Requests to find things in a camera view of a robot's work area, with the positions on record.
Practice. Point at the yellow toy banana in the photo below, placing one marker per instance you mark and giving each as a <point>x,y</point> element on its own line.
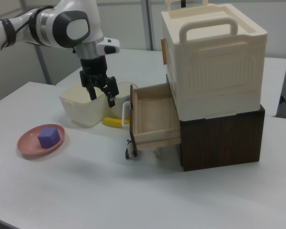
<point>112,122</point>

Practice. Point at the cream rectangular container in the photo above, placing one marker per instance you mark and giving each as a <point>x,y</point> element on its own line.
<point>81,112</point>

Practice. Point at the small crumpled white toy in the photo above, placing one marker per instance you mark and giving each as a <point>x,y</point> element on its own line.
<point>156,155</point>

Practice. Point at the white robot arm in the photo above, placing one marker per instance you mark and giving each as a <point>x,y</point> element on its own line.
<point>71,28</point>

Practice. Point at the pink plate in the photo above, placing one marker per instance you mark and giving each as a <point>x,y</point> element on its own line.
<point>28,145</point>

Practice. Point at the black white penguin toy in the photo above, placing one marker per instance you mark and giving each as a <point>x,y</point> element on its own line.
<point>129,150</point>

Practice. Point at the cream plastic storage box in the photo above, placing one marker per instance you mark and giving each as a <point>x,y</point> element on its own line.
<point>205,78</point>

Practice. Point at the copper box latch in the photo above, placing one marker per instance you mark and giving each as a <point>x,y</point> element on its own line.
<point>164,51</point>

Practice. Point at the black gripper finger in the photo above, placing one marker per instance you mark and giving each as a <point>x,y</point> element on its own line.
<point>111,90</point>
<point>91,91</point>

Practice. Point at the purple cube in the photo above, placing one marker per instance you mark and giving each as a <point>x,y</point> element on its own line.
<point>48,138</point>

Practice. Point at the white lidded pot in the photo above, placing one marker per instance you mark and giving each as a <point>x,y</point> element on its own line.
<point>121,105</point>

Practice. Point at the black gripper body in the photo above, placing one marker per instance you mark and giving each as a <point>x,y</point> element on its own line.
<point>94,66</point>

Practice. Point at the light wooden drawer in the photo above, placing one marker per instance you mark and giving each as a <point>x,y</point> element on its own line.
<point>155,112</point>

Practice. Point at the dark wood cabinet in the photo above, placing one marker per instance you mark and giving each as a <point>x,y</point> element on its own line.
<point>219,143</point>

